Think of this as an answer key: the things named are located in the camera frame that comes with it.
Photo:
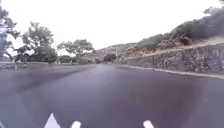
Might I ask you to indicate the robot's own part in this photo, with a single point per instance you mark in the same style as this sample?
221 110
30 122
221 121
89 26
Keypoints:
148 124
76 124

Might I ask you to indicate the flat-crowned tree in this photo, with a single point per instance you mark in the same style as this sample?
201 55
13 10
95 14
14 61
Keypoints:
77 46

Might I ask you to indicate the broad leafy tree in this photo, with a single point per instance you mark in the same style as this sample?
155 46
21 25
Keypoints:
40 43

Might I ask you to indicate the tall dark tree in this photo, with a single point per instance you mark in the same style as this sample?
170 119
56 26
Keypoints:
4 30

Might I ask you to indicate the scrubby hillside slope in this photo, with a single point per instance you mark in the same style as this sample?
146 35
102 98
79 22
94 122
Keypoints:
186 33

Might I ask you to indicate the low stone wall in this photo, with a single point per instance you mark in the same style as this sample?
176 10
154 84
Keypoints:
16 65

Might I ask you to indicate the rough stone retaining wall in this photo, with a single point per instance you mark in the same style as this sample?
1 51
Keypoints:
186 60

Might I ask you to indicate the grey asphalt road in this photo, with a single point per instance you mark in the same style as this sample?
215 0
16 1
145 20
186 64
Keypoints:
110 93

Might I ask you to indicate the dark round bush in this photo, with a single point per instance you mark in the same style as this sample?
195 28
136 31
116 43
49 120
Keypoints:
109 57

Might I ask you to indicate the pale kerb strip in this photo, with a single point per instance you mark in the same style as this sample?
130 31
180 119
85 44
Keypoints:
186 72

